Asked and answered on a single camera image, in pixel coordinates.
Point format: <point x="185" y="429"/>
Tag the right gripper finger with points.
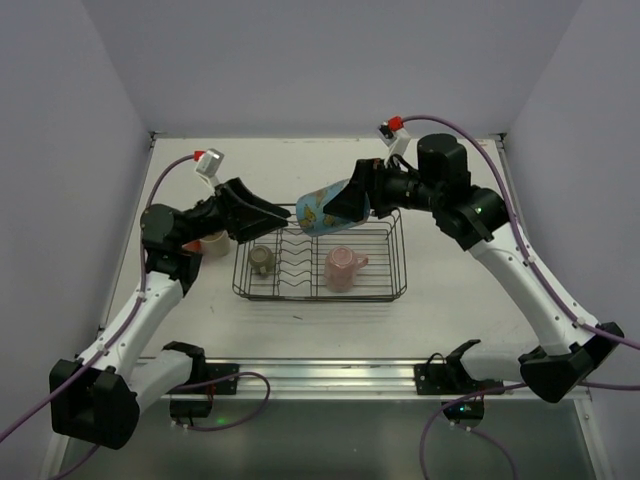
<point x="362" y="181"/>
<point x="348" y="202"/>

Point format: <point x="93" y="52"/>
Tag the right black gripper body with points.
<point x="370" y="182"/>

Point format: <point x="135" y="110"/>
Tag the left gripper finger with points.
<point x="238" y="198"/>
<point x="246" y="224"/>

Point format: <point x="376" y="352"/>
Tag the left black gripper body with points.
<point x="228" y="209"/>

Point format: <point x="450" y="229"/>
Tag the beige tumbler cup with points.
<point x="216" y="245"/>

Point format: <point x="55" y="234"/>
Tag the orange mug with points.
<point x="193" y="246"/>

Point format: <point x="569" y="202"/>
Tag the blue butterfly mug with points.
<point x="311" y="217"/>

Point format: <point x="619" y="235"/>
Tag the pink faceted mug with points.
<point x="342" y="265"/>

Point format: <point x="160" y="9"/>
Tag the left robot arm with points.
<point x="100" y="396"/>

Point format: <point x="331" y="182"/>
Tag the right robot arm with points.
<point x="571" y="342"/>

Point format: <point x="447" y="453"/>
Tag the small olive green mug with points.
<point x="261" y="259"/>

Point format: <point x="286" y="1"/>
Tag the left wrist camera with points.
<point x="207" y="164"/>

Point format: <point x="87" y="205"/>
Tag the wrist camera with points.
<point x="207" y="164"/>
<point x="394" y="136"/>

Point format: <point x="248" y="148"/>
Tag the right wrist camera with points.
<point x="394" y="136"/>

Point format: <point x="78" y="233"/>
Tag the dark wire dish rack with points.
<point x="298" y="271"/>

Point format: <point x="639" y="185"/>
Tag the left black base bracket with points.
<point x="201" y="371"/>

